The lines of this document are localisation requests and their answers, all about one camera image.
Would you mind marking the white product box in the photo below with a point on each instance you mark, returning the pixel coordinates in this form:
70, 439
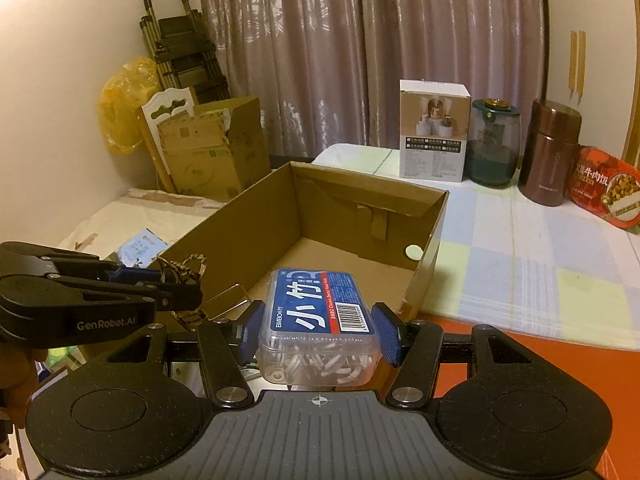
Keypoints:
432, 130

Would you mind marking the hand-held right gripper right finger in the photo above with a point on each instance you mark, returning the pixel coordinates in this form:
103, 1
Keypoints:
387, 332

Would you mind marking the folded cardboard boxes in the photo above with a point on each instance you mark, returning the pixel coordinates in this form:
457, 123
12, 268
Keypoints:
215, 155

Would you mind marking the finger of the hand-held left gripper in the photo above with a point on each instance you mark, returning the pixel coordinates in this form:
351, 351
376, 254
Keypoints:
60, 262
100, 292

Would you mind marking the patterned hair claw clip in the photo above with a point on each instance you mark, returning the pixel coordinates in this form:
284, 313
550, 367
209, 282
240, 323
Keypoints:
192, 265

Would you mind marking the cream quilt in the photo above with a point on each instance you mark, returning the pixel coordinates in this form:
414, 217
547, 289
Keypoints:
125, 210

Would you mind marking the white carved wooden board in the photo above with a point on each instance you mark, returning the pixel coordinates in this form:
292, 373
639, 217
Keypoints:
167, 102

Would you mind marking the mauve patterned curtain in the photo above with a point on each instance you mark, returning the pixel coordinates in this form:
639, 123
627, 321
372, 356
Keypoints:
325, 50

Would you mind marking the pastel checked bedsheet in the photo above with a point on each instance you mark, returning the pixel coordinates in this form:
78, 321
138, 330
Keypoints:
525, 260

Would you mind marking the dark green glass jar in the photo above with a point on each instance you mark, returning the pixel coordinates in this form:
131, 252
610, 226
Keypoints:
492, 145

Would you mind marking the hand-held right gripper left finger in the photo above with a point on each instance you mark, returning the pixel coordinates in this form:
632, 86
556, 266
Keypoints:
249, 340

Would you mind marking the yellow tape strip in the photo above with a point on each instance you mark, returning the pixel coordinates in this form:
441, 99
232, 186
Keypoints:
577, 65

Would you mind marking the brown metal thermos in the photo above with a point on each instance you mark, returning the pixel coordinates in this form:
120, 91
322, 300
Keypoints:
547, 155

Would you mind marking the clear floss pick box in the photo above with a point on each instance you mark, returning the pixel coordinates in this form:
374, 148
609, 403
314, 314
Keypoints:
315, 320

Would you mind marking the yellow plastic bag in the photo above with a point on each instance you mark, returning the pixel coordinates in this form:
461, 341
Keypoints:
122, 105

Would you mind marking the blue white paper packet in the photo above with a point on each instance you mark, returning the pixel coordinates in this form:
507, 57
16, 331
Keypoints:
142, 245

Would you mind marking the red instant meal box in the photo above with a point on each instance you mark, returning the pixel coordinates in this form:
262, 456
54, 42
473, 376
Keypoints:
610, 190

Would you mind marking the dark folding step ladder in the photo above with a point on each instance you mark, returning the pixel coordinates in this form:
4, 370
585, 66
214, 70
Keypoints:
185, 45

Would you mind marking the red printed cardboard sheet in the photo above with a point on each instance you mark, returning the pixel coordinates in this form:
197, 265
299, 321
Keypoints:
550, 360

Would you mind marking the brown cardboard box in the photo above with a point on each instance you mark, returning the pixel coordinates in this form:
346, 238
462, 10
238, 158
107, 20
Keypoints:
325, 200

